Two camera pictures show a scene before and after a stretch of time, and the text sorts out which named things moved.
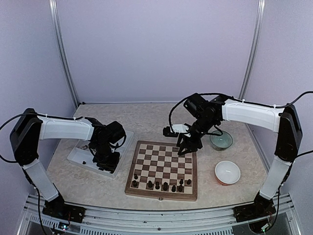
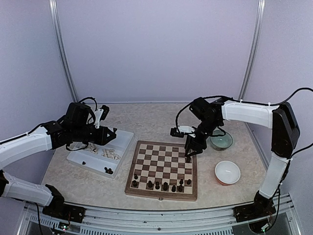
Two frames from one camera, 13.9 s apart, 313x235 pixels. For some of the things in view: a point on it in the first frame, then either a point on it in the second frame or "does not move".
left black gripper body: (106, 160) → (96, 139)
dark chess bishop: (157, 186) does not move
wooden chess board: (157, 172) does not move
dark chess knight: (165, 186) does not move
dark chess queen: (180, 187) does not move
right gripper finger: (184, 150) → (188, 158)
